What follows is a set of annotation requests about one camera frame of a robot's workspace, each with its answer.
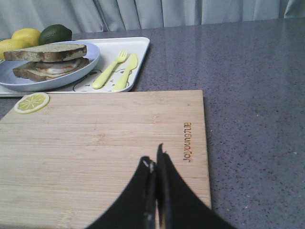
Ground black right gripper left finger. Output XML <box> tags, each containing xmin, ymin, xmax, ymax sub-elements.
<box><xmin>88</xmin><ymin>156</ymin><xmax>156</xmax><ymax>229</ymax></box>

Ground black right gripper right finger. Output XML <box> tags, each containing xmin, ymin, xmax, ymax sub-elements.
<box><xmin>156</xmin><ymin>144</ymin><xmax>233</xmax><ymax>229</ymax></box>

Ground bread slice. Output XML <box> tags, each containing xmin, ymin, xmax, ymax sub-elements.
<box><xmin>13</xmin><ymin>57</ymin><xmax>89</xmax><ymax>82</ymax></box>
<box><xmin>4</xmin><ymin>43</ymin><xmax>87</xmax><ymax>62</ymax></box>

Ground blue round plate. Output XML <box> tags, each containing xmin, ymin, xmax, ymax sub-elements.
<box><xmin>0</xmin><ymin>41</ymin><xmax>100</xmax><ymax>96</ymax></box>

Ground white rectangular tray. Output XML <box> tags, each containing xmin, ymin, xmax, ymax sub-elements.
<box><xmin>0</xmin><ymin>37</ymin><xmax>150</xmax><ymax>97</ymax></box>

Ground wooden cutting board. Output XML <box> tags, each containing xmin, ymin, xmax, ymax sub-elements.
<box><xmin>0</xmin><ymin>90</ymin><xmax>211</xmax><ymax>229</ymax></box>

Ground yellow plastic fork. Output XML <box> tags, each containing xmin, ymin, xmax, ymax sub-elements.
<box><xmin>92</xmin><ymin>50</ymin><xmax>128</xmax><ymax>89</ymax></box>

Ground yellow plastic knife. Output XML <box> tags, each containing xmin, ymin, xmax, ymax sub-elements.
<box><xmin>113</xmin><ymin>53</ymin><xmax>138</xmax><ymax>91</ymax></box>

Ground yellow lemon slice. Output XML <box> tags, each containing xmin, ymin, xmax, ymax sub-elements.
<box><xmin>14</xmin><ymin>92</ymin><xmax>50</xmax><ymax>114</ymax></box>

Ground fried egg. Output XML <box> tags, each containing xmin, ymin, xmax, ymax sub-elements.
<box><xmin>35</xmin><ymin>58</ymin><xmax>81</xmax><ymax>74</ymax></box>

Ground green lime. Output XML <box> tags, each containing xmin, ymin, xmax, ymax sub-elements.
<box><xmin>39</xmin><ymin>24</ymin><xmax>72</xmax><ymax>45</ymax></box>

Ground grey curtain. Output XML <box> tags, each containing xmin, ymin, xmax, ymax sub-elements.
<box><xmin>0</xmin><ymin>0</ymin><xmax>305</xmax><ymax>38</ymax></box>

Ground rear yellow lemon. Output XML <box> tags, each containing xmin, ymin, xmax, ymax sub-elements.
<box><xmin>11</xmin><ymin>28</ymin><xmax>41</xmax><ymax>46</ymax></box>

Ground front yellow lemon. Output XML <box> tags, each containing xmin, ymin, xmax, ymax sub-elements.
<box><xmin>0</xmin><ymin>39</ymin><xmax>31</xmax><ymax>60</ymax></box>

